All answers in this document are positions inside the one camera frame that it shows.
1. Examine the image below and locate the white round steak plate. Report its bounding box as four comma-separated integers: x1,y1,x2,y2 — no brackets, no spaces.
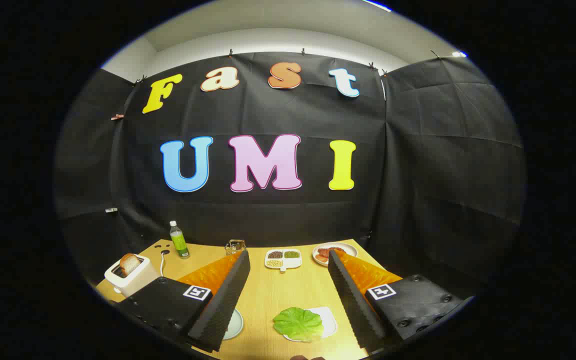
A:
312,242,358,267

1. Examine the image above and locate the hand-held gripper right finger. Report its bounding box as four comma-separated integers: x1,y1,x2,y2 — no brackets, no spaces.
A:
327,249,475,353

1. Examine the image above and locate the brown crust toast slice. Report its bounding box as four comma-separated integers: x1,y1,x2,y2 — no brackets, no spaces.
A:
119,253,141,277

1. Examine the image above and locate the white toaster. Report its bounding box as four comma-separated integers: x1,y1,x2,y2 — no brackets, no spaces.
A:
104,253,161,299

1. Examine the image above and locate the brown steak piece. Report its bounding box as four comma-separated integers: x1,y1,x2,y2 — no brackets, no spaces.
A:
317,246,350,263

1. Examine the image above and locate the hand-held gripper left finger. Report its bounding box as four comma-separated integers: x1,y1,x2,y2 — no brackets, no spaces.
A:
116,250,252,353

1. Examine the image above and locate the green label water bottle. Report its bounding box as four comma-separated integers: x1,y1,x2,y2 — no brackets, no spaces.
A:
169,220,191,260

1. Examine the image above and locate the white divided dish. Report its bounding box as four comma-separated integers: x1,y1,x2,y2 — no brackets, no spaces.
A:
264,248,303,272

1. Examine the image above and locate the pale green round plate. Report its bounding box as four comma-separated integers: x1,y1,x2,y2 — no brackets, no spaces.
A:
222,308,245,341

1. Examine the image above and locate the black backdrop cloth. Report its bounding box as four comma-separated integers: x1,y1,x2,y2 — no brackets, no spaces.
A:
53,50,526,301

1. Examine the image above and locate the white square plate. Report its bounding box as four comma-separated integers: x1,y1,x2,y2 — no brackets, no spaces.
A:
283,306,339,343

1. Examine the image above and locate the green lettuce leaf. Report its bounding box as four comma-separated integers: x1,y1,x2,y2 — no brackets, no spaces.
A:
273,307,325,343

